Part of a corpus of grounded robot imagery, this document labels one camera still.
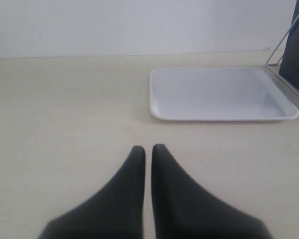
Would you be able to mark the white wire book rack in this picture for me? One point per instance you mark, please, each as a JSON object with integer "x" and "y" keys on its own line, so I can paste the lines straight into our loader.
{"x": 275, "y": 67}

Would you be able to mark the blue spine book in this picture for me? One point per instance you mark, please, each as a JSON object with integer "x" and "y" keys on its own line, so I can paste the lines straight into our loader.
{"x": 289, "y": 68}

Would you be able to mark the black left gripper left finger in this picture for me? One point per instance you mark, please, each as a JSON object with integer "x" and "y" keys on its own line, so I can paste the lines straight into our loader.
{"x": 115, "y": 212}

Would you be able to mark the white rectangular plastic tray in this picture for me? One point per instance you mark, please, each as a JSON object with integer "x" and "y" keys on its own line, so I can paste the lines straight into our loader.
{"x": 217, "y": 94}

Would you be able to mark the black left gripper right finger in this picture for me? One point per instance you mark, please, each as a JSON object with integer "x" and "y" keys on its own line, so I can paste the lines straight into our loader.
{"x": 184, "y": 210}

